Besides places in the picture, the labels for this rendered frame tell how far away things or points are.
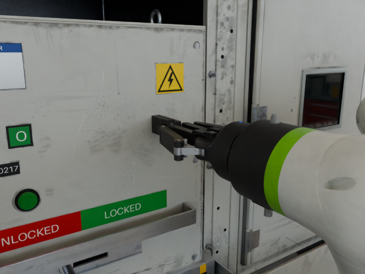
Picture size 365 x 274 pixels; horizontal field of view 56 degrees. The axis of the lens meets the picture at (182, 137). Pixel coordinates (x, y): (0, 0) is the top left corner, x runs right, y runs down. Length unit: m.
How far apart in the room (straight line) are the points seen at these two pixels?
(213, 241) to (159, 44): 0.46
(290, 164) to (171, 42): 0.35
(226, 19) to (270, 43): 0.12
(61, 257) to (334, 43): 0.77
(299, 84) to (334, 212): 0.60
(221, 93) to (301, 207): 0.44
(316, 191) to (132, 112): 0.36
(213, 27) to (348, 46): 0.43
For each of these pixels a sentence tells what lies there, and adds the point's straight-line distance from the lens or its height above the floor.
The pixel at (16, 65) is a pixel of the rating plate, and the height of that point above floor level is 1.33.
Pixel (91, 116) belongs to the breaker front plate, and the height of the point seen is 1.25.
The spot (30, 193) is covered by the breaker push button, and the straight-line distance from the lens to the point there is 0.54.
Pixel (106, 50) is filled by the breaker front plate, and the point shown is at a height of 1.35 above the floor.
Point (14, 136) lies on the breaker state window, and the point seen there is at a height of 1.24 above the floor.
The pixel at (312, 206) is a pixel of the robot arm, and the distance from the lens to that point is 0.30.
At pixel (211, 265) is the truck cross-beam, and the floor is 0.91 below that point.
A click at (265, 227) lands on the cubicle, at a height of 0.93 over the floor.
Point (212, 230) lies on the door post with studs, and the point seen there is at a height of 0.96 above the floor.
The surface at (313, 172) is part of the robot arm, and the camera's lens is 0.30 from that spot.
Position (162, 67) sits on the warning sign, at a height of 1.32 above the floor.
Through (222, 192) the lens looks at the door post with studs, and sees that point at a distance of 0.78.
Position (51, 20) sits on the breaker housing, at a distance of 0.53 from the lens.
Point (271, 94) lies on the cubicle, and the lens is 0.79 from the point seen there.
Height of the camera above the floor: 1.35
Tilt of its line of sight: 14 degrees down
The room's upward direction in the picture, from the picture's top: straight up
